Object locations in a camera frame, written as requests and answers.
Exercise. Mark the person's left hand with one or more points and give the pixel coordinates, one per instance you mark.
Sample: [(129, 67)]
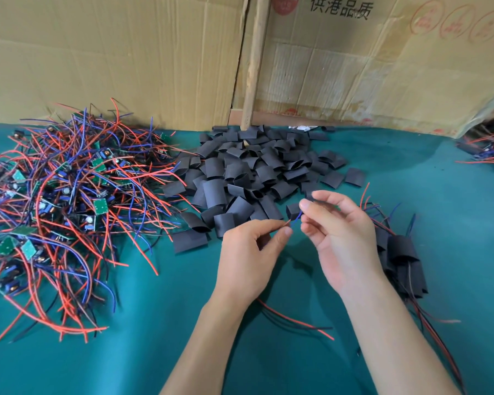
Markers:
[(238, 263)]

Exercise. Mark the person's right hand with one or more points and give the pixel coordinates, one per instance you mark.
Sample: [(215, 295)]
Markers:
[(345, 246)]

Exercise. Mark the person's right thumb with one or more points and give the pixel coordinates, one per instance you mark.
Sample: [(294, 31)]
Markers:
[(317, 215)]

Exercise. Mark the person's left thumb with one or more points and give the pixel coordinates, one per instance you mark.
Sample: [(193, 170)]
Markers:
[(279, 241)]

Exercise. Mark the person's right forearm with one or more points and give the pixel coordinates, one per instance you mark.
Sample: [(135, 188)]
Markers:
[(391, 341)]

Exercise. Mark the person's left forearm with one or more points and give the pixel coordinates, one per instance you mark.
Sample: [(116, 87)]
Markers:
[(208, 349)]

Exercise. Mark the pile of black shrink tubes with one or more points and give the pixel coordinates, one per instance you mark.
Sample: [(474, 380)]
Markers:
[(247, 176)]

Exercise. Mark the white paper scrap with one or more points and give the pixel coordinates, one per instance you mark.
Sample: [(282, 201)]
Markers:
[(302, 128)]

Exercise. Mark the red printed cardboard sheet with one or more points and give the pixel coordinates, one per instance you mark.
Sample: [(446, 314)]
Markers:
[(354, 69)]

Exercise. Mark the wooden stick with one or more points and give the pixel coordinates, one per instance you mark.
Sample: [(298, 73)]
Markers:
[(255, 61)]

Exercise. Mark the teal table cloth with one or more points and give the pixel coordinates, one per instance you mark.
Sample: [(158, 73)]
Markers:
[(148, 349)]

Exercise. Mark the plain brown cardboard sheet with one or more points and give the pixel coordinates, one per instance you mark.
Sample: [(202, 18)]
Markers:
[(115, 53)]

